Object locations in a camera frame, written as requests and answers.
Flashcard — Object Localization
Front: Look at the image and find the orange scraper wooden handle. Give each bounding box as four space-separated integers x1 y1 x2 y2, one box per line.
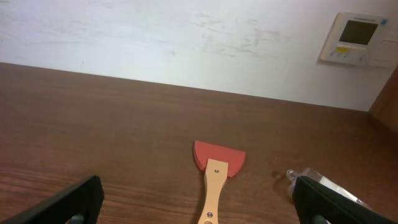
193 141 246 224

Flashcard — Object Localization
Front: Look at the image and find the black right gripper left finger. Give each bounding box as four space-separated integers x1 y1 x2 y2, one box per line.
1 175 104 224

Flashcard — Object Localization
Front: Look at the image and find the white wall control panel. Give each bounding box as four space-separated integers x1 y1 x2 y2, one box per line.
319 12 397 68

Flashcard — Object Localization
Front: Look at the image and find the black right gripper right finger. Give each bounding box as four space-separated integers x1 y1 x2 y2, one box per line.
292 175 397 224

